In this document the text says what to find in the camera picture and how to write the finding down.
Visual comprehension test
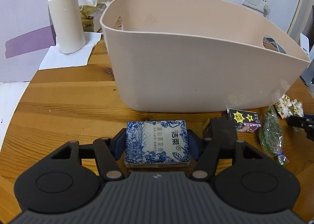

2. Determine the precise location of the white gold floral hair clip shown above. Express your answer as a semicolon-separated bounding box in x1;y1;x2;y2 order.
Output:
274;94;304;119

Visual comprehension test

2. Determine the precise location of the green clear snack bag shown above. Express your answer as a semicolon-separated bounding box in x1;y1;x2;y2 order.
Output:
258;106;288;166

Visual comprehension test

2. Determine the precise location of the blue white tissue pack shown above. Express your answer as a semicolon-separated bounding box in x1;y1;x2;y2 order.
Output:
125;120;191;168

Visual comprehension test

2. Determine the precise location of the colourful star card box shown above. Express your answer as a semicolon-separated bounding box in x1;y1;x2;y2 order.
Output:
227;109;261;133

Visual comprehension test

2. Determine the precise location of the dark brown small box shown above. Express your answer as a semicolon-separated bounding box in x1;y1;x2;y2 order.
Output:
202;119;212;141

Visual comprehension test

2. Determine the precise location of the white phone stand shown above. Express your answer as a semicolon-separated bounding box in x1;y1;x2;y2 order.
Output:
300;33;310;55

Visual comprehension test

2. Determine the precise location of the white paper sheet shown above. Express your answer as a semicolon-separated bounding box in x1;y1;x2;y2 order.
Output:
38;32;102;70

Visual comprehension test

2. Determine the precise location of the lilac headboard panel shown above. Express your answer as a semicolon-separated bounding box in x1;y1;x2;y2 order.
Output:
1;0;56;83

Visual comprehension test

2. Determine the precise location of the beige plastic storage basket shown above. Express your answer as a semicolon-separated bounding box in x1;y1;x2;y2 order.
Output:
100;0;310;112

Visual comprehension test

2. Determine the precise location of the gold patterned tissue box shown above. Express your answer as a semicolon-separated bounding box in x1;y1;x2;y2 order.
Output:
79;3;106;33

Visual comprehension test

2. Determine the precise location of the cream thermos bottle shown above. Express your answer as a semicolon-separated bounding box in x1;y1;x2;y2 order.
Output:
48;0;86;54

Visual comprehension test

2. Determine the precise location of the white charging cable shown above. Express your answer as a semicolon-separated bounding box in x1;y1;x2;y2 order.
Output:
262;4;271;20

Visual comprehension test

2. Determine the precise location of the white wall switch socket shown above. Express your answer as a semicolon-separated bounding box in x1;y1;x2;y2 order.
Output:
242;0;273;13

